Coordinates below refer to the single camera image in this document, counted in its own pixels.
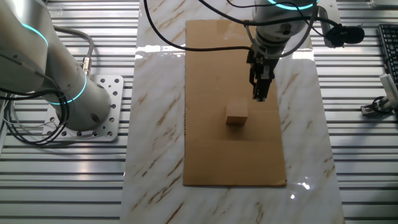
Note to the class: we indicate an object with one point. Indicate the small wooden block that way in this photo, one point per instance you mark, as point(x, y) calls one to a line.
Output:
point(236, 112)

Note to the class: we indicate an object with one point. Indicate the marble patterned sheet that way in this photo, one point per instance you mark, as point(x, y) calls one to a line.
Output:
point(155, 93)

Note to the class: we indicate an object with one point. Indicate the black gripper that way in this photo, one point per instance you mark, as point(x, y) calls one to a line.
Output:
point(262, 67)

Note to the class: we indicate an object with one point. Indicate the brown cardboard sheet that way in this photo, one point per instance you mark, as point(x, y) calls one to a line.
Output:
point(217, 155)

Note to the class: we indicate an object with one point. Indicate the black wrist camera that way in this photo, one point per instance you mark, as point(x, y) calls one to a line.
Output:
point(348, 35)

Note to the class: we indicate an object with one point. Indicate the silver camera bracket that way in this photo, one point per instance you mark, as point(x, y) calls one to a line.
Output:
point(325, 18)

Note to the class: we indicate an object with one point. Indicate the grey camera on stand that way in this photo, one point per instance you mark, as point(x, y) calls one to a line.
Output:
point(388, 85)

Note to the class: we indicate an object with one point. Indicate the black keyboard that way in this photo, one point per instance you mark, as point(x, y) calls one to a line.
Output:
point(390, 43)

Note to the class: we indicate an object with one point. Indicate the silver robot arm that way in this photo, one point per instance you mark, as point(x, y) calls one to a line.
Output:
point(31, 46)

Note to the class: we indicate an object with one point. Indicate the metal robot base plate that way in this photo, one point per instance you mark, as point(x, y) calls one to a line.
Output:
point(115, 93)

